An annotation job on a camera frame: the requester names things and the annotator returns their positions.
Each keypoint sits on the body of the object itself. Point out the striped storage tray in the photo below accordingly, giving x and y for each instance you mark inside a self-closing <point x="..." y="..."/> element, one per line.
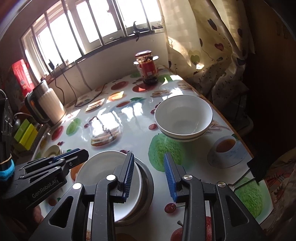
<point x="40" y="134"/>

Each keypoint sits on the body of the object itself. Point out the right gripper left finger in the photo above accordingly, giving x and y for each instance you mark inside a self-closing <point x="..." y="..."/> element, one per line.
<point x="68" y="219"/>

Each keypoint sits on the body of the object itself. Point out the red packaging bag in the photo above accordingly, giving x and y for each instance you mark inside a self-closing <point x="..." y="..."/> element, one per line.
<point x="21" y="72"/>

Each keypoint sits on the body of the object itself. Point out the white bowl blue stripe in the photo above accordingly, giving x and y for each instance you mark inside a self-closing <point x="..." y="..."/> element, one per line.
<point x="183" y="118"/>

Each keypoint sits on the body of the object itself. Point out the white electric kettle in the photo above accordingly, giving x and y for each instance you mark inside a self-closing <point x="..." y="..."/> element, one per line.
<point x="44" y="105"/>

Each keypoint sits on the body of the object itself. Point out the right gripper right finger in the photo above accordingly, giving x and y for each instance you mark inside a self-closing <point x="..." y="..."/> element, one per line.
<point x="230" y="219"/>

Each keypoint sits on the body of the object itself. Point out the fruit print tablecloth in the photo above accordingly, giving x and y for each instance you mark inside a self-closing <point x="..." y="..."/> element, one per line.
<point x="120" y="117"/>

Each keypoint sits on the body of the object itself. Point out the green cardboard box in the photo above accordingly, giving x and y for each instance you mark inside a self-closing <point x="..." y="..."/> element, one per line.
<point x="21" y="130"/>

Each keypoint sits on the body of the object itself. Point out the red-labelled glass jar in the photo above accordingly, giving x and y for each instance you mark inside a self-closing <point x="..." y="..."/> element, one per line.
<point x="146" y="66"/>

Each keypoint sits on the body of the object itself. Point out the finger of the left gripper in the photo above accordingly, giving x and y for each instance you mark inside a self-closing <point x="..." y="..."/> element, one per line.
<point x="70" y="159"/>

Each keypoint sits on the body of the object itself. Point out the beige plate brown patch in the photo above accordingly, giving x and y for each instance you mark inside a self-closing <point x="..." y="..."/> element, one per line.
<point x="52" y="151"/>

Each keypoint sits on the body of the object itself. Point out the heart pattern curtain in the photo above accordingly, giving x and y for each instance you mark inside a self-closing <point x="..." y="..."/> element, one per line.
<point x="208" y="43"/>

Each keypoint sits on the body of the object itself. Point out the steel bowl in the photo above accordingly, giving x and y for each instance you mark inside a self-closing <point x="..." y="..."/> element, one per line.
<point x="140" y="196"/>

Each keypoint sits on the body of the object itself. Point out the yellow cardboard box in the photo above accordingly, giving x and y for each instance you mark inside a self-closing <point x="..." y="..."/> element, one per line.
<point x="27" y="140"/>

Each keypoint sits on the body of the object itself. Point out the person's left hand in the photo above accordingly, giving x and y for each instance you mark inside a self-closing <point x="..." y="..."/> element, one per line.
<point x="37" y="215"/>

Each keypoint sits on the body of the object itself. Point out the blue wrist band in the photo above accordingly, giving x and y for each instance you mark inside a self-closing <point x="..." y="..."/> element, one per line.
<point x="7" y="170"/>

